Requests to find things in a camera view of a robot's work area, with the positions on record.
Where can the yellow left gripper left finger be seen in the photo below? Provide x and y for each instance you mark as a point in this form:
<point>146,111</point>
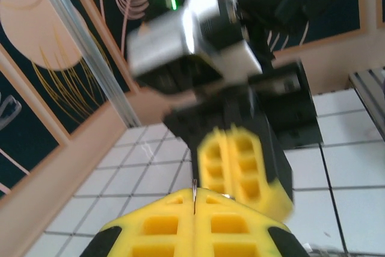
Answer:
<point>156,227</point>

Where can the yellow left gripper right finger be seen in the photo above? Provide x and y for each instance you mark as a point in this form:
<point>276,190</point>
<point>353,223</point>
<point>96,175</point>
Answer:
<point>234,230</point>

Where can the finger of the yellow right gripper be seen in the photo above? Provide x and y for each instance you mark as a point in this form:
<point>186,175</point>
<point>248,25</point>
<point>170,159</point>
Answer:
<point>202,160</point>
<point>278,160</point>

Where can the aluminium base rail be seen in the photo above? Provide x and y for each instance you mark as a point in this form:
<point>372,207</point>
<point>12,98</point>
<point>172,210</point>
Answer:
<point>370,94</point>

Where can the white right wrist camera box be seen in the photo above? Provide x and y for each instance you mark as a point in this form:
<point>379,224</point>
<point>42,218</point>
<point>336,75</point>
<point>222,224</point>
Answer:
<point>168,43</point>

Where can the aluminium corner post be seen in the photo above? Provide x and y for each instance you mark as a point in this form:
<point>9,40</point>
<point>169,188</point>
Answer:
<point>94,58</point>

